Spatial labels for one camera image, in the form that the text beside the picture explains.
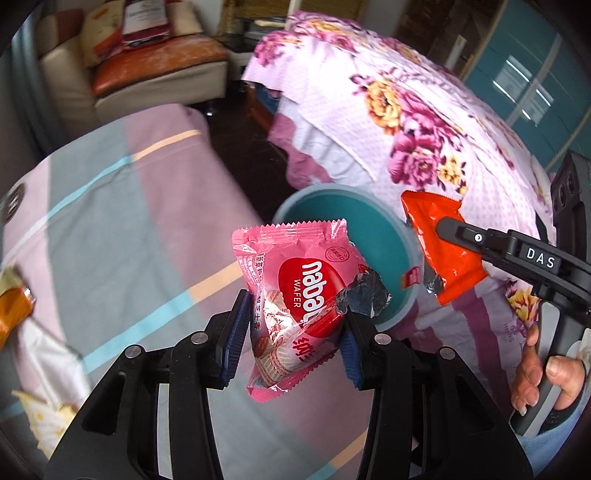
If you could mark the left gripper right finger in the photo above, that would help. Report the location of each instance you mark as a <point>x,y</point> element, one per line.
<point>431,417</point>

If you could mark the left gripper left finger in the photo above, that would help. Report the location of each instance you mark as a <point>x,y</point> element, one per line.
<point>114,434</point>

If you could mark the orange seat cushion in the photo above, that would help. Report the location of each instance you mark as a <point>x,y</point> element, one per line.
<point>154,61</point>

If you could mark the striped pink grey bedsheet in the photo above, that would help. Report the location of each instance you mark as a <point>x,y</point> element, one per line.
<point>123,237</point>

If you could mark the yellow white napkin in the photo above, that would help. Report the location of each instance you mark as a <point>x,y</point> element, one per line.
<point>48,424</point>

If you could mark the teal trash bin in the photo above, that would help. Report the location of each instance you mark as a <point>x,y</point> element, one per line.
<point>387,243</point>

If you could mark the beige armchair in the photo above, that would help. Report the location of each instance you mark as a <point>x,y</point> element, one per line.
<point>69,82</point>

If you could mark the red Hennessy bag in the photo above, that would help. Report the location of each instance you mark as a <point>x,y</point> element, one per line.
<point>144,22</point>

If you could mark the pink nabati wafer packet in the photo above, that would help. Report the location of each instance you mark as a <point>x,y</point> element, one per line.
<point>303,277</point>

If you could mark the red orange foil wrapper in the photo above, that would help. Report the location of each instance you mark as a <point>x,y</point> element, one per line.
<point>459,268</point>

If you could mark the floral pink quilt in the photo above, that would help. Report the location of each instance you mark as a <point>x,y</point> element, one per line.
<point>367,111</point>

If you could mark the person's right hand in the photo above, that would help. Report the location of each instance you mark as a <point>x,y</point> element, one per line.
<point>566,373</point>

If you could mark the cream printed pillow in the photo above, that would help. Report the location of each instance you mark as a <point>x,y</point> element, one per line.
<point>101,33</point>

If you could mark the orange yellow snack bag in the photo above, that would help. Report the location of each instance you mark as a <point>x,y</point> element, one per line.
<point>16,303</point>

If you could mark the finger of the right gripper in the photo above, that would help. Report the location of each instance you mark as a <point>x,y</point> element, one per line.
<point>493,246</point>

